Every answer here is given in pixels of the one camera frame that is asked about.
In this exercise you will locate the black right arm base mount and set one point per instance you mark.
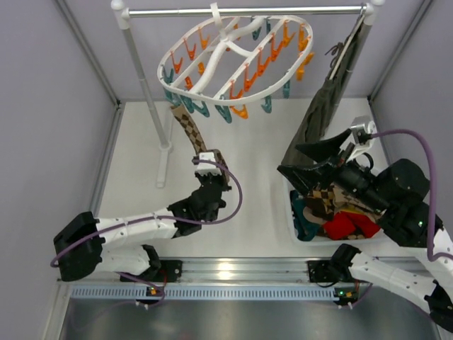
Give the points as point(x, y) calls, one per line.
point(321, 273)

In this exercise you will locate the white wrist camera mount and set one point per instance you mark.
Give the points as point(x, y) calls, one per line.
point(362, 129)
point(207, 163)

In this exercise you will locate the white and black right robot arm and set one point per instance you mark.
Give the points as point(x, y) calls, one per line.
point(405, 198)

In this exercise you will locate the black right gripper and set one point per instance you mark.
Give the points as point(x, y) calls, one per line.
point(335, 164)

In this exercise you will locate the olive green hanging garment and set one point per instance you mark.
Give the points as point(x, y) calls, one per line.
point(320, 111)

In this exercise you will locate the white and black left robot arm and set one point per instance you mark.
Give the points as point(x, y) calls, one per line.
point(89, 244)

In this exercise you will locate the beige ribbed sock striped cuff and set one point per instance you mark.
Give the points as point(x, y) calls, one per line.
point(309, 216)

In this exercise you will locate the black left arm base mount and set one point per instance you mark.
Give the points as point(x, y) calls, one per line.
point(162, 270)

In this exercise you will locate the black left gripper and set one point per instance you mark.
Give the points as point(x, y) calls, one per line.
point(211, 178)

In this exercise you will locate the white and steel clothes rack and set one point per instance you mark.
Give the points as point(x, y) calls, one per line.
point(123, 16)

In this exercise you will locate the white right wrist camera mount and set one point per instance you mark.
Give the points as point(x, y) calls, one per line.
point(362, 129)

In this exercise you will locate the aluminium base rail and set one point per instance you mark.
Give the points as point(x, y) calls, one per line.
point(285, 270)

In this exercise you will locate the white round clip hanger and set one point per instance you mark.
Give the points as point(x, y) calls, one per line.
point(229, 62)

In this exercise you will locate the teal green sock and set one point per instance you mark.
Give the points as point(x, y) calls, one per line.
point(306, 230)

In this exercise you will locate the grey slotted cable duct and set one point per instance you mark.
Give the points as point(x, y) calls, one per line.
point(200, 292)

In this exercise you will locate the white plastic laundry basket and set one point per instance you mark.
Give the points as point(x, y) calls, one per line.
point(318, 241)

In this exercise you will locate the mustard yellow sock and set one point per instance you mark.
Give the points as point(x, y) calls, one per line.
point(352, 210)

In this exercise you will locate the red santa sock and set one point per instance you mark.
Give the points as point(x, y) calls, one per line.
point(348, 225)

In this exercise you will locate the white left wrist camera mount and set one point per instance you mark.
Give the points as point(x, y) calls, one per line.
point(207, 163)

